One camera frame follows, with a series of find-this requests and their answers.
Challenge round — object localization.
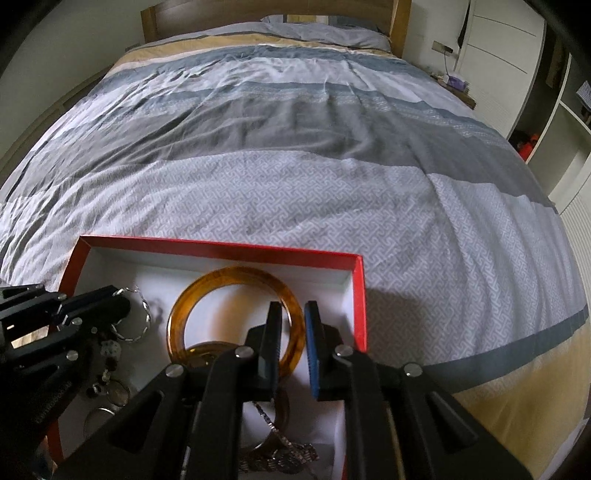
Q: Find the striped duvet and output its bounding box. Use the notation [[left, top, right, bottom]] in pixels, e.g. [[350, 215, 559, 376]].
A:
[[0, 21, 591, 480]]

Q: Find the red cardboard box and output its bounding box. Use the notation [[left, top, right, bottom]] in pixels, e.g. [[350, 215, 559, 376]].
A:
[[44, 235, 370, 480]]

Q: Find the amber bangle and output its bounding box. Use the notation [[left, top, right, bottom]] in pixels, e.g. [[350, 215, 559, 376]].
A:
[[167, 266, 306, 374]]

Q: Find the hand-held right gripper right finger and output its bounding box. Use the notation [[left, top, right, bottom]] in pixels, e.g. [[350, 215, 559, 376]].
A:
[[304, 300, 532, 480]]

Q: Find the wooden headboard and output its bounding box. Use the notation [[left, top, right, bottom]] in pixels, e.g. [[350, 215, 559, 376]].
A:
[[141, 0, 411, 61]]

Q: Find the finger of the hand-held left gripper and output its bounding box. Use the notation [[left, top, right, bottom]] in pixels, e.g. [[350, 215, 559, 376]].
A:
[[0, 285, 64, 334], [0, 286, 131, 371]]

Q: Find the dark beaded bracelet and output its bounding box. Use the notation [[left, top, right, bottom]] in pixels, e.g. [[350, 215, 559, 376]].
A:
[[85, 339, 124, 400]]

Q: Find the white wardrobe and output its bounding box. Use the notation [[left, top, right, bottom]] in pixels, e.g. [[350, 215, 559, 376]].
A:
[[455, 0, 591, 222]]

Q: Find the wooden nightstand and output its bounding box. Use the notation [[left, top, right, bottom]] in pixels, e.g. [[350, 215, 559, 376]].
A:
[[434, 74, 477, 110]]

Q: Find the striped pillow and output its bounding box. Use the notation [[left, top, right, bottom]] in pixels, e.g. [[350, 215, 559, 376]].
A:
[[261, 14, 392, 51]]

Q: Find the small silver hoop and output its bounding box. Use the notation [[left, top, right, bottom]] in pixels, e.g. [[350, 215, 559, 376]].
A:
[[104, 379, 133, 408]]

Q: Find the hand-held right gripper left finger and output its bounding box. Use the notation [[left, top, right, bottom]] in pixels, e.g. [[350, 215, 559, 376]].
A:
[[60, 301, 283, 480]]

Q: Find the twisted silver hoop earring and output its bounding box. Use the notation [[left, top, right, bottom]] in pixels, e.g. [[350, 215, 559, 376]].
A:
[[111, 286, 156, 344]]

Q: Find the thin silver hoop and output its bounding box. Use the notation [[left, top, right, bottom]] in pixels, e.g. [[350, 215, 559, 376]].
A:
[[83, 406, 122, 439]]

